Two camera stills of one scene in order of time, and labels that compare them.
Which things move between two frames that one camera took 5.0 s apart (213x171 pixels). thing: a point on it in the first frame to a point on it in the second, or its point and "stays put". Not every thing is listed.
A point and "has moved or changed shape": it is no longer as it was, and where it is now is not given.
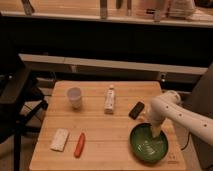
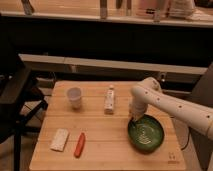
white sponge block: (59, 140) stays put
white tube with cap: (109, 101) stays put
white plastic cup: (74, 97) stays put
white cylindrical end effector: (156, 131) to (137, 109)
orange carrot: (79, 147) stays put
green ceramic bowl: (145, 146) has moved or changed shape
